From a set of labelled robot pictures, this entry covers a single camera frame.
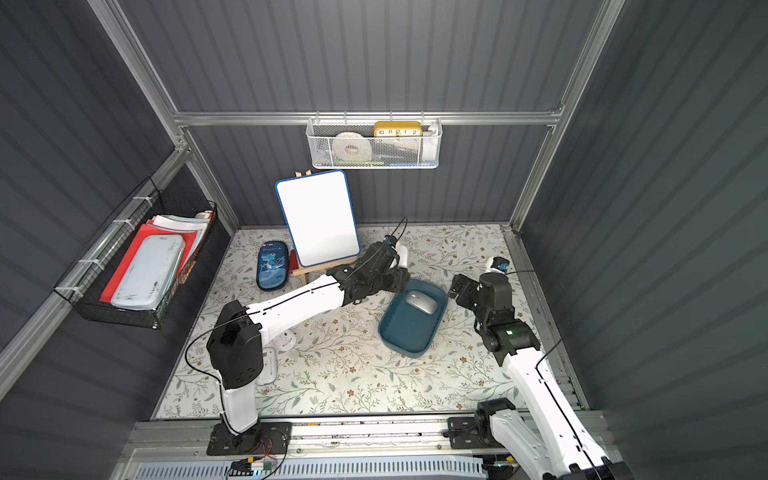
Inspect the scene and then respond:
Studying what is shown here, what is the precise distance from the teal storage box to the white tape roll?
45 centimetres

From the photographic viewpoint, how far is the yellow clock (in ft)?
2.90

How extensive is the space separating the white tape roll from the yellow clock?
0.19ft

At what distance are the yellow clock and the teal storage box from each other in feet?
1.61

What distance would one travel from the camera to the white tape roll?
2.76 feet

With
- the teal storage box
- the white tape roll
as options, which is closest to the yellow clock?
the white tape roll
